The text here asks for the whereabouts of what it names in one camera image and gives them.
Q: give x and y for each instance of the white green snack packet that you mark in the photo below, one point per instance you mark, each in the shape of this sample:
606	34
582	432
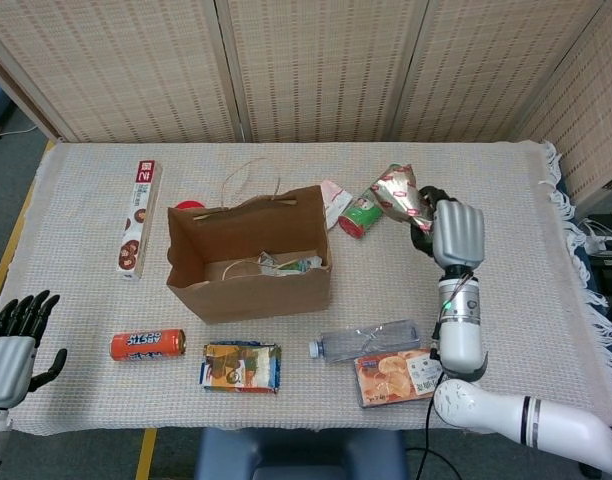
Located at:
286	267

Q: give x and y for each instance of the orange snack can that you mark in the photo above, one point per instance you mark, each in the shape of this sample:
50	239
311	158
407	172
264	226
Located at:
146	344

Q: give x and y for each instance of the black box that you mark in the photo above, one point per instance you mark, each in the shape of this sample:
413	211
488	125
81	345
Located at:
611	275

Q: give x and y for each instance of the red round lid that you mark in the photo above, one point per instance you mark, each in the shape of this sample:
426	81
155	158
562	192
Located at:
188	205

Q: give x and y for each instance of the long white cookie box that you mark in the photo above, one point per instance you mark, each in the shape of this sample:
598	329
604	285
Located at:
138	220

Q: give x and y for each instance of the brown paper bag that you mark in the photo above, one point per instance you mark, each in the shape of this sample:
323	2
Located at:
266	300

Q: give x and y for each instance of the white power strip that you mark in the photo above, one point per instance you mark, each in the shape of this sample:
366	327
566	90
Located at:
603	245

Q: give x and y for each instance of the beige woven screen panel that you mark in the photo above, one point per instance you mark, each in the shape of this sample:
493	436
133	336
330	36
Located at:
321	75
486	75
136	75
586	125

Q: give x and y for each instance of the green chips can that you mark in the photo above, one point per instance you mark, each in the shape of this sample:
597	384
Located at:
358	217

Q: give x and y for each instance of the white pink snack packet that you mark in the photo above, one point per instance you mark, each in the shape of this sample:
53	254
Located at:
333	200

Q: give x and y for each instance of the orange biscuit box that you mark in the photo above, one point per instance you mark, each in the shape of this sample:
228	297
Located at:
386	380

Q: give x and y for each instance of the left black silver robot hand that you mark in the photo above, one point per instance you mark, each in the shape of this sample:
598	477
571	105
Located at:
6	370

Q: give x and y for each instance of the yellow floor tape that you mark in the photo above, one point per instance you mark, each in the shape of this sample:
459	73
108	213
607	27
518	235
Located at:
6	252
146	455

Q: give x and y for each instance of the colourful taped snack box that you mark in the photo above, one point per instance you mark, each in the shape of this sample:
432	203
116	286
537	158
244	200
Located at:
241	367

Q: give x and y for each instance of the clear plastic water bottle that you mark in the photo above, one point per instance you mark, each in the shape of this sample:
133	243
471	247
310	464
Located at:
366	340

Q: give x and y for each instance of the dark blue padded seat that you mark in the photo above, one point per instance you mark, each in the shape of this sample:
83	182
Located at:
296	450

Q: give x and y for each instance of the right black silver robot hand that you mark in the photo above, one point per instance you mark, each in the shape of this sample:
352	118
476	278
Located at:
458	235

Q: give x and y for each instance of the gold foil snack bag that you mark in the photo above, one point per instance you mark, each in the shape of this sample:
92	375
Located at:
398	192

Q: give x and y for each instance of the white woven tablecloth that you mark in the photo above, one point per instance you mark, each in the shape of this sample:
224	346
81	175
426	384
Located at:
526	200

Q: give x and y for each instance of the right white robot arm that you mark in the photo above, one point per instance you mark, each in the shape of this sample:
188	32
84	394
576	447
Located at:
461	345

